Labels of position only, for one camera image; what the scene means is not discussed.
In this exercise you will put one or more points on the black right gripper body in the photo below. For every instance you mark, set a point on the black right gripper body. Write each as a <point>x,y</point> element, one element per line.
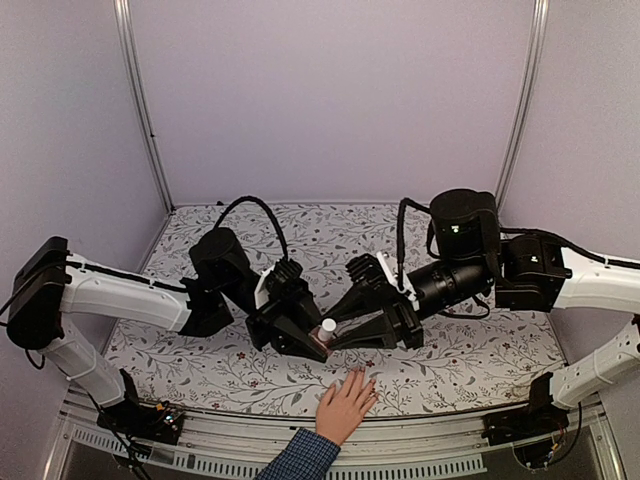
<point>397,308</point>

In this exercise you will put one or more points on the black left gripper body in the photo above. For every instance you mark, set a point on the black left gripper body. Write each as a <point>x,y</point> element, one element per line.
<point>259,324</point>

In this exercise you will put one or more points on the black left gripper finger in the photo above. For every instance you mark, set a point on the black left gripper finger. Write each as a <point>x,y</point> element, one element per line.
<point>306,313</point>
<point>298,346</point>

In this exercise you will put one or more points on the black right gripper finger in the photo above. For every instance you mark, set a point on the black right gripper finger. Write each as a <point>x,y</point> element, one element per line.
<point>354,304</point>
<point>377,333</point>

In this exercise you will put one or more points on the white nail polish brush cap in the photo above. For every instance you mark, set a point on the white nail polish brush cap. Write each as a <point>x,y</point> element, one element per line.
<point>327,329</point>

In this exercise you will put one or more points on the pink nail polish bottle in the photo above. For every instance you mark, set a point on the pink nail polish bottle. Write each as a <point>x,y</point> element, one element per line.
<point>313,335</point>

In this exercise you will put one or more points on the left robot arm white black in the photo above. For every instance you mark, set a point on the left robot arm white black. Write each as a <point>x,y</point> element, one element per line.
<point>55,283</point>

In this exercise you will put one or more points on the blue checked sleeve forearm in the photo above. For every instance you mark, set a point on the blue checked sleeve forearm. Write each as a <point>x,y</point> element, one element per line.
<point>308,456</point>

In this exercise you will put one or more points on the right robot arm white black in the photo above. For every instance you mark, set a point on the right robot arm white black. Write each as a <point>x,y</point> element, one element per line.
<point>455,249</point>

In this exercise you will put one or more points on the person's bare hand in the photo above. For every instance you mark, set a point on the person's bare hand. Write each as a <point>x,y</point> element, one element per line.
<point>342,409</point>

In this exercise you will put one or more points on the floral patterned table mat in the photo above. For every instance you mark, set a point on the floral patterned table mat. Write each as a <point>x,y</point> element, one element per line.
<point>466,363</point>

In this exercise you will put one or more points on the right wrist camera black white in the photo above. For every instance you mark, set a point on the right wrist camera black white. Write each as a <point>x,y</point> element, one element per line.
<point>379,276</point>

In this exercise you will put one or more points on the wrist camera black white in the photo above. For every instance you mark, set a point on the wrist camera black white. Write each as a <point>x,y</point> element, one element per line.
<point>379,276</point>
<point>275,279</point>

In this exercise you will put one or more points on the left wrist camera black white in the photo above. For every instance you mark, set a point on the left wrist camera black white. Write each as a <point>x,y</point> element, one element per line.
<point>275,279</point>

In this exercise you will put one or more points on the front aluminium rail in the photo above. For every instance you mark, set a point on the front aluminium rail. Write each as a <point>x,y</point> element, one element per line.
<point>350,445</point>

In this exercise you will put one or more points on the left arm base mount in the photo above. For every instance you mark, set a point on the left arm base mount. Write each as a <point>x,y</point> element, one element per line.
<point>161,423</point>

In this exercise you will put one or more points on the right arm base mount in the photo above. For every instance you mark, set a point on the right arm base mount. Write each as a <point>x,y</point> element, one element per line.
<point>538,417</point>

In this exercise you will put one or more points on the right aluminium frame post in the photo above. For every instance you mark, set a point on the right aluminium frame post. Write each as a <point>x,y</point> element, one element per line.
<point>531,68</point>

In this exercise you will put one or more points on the aluminium frame post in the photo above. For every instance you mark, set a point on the aluminium frame post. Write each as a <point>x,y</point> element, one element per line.
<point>531,68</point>
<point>125,30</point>

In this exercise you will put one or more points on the left aluminium frame post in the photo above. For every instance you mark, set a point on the left aluminium frame post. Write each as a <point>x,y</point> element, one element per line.
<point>125,30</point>

